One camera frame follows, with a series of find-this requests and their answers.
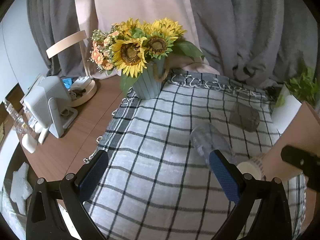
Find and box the green pothos plant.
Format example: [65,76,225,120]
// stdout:
[274,52,320,108]

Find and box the white earbuds case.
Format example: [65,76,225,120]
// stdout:
[21,134,37,154]

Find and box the white plant pot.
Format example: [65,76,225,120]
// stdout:
[271,85,302,134]

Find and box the pink plastic cup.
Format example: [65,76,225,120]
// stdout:
[263,102,320,182]

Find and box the blue-green ribbed vase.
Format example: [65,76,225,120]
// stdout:
[133,58,165,100]

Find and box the grey curtain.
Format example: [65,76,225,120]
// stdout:
[28,0,319,87]

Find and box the checkered tablecloth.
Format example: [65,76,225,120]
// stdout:
[83,68,307,240]

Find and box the pink curtain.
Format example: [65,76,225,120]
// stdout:
[75,0,221,74]

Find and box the star-shaped grey pillow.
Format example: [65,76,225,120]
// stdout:
[10,162,33,216]

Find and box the grey glass tumbler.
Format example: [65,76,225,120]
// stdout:
[229,102,260,132]

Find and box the checkered paper cup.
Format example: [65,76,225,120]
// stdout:
[237,153,265,180]

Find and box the white desktop device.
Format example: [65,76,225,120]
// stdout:
[23,76,78,138]

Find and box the sunflower bouquet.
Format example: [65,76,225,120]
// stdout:
[89,18,204,94]

